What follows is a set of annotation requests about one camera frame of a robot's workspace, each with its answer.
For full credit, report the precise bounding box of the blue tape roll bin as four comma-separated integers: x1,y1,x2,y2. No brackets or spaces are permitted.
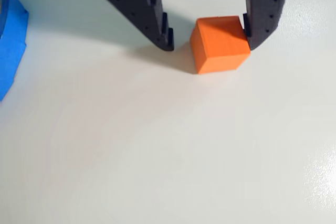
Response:
0,0,29,102

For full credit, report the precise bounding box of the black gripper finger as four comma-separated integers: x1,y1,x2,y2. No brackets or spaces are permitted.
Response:
72,0,175,52
242,0,311,51

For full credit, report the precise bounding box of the small orange cube block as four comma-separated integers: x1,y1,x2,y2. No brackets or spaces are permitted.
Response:
189,16,251,75

